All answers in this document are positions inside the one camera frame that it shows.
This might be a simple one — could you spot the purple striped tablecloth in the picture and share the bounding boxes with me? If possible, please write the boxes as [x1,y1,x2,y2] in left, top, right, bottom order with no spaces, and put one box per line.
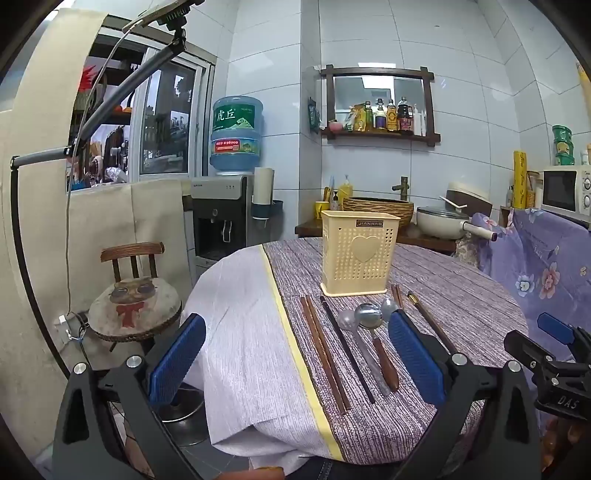
[261,237,529,464]

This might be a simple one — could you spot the dark wooden wall shelf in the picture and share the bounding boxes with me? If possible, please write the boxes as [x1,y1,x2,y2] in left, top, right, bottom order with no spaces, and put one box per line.
[320,65,441,147]

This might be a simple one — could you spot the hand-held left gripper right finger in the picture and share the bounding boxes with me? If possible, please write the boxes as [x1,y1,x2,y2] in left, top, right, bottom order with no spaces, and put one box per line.
[388,310,542,480]

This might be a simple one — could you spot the black chopstick with metal band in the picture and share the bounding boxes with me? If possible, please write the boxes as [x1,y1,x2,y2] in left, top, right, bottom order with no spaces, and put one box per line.
[320,295,376,404]

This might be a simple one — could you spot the beige fabric screen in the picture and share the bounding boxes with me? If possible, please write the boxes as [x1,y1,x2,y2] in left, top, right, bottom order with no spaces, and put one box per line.
[0,9,195,462]

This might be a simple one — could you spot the wooden chair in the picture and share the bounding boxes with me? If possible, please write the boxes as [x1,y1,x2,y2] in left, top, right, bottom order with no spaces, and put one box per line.
[88,241,183,356]

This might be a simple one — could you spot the white cable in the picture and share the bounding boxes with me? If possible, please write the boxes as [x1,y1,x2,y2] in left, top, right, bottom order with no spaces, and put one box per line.
[64,28,134,324]

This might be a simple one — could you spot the white cloth with yellow stripe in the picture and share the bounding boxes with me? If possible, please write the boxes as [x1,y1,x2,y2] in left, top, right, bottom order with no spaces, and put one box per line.
[182,244,345,462]

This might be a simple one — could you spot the all-metal spoon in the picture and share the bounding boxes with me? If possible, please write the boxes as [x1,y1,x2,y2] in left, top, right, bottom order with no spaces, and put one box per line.
[337,308,392,398]

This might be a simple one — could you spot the green cans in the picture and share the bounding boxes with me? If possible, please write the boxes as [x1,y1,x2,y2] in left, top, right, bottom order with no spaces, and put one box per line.
[551,124,574,166]

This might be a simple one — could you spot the white paper cup stack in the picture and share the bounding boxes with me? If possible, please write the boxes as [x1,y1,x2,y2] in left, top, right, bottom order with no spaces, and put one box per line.
[253,167,275,217]

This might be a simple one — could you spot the woven pattern wash basin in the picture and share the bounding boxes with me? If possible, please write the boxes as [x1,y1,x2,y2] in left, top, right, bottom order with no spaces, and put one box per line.
[342,197,415,230]

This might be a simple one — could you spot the person's right hand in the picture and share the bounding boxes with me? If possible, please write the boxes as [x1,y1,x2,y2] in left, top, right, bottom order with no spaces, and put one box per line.
[542,412,591,462]

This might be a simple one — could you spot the cream pot with handle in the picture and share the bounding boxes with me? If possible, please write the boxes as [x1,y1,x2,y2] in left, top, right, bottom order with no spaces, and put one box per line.
[416,206,498,241]

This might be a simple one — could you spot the sliding window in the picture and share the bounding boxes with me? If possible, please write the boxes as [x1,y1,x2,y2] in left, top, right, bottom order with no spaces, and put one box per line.
[67,32,215,192]

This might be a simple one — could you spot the white microwave oven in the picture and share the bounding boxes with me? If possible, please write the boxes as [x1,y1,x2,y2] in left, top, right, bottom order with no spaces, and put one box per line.
[541,166,591,227]

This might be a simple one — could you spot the white power strip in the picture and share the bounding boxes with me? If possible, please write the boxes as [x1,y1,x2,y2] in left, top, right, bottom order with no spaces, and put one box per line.
[54,311,89,343]

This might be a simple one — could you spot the metal spoon with wooden handle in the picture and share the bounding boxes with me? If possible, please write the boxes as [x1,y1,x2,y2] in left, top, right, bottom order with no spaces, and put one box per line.
[356,302,400,392]

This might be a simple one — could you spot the cat print seat cushion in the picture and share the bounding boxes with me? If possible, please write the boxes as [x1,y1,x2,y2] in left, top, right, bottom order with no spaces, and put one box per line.
[88,277,183,342]

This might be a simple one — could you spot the purple floral cloth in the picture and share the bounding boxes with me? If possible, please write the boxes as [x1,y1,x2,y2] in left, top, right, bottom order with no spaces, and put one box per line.
[471,208,591,342]

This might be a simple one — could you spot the dark wooden counter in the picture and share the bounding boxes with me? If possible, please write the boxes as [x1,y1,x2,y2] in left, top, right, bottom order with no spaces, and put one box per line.
[294,217,458,254]

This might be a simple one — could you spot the cream plastic utensil holder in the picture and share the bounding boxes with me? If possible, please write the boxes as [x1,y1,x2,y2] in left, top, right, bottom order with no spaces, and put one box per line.
[320,210,402,297]

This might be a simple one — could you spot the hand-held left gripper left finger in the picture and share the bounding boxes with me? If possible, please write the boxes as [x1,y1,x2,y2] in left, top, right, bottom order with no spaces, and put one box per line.
[52,314,207,480]

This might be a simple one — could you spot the mounted phone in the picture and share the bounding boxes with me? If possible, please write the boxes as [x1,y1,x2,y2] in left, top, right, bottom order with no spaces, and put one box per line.
[122,0,195,33]

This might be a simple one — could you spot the blue water bottle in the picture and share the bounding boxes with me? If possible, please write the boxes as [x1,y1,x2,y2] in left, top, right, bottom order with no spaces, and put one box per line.
[209,95,265,177]

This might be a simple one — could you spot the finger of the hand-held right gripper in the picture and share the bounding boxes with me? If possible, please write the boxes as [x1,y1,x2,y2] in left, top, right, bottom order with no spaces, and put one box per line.
[537,312,591,359]
[503,329,576,375]

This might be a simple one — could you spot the paisley pattern cloth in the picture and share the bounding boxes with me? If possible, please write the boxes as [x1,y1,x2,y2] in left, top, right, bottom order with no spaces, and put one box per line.
[455,231,485,273]

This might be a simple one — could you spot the dark soy sauce bottle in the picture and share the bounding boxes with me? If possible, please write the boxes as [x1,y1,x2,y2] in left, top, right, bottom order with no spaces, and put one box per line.
[397,97,414,136]

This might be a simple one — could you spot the dark gold-tipped chopsticks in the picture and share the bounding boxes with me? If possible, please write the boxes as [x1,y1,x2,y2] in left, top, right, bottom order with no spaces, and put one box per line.
[406,291,458,355]

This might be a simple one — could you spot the grey water dispenser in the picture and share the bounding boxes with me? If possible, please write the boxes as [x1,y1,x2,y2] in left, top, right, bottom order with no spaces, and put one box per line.
[191,174,254,278]

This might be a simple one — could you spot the brown and cream rice cooker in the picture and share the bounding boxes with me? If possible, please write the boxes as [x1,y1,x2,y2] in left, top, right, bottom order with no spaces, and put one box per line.
[445,181,494,217]

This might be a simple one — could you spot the black curved stand pole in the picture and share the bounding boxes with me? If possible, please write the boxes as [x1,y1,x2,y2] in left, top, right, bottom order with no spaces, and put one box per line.
[10,157,204,480]

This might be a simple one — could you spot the yellow roll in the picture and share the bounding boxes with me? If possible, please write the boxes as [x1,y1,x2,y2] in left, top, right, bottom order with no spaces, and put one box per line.
[513,150,529,208]

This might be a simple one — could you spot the yellow soap pump bottle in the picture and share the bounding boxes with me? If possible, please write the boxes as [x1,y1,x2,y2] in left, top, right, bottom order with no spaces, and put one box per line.
[338,174,355,210]

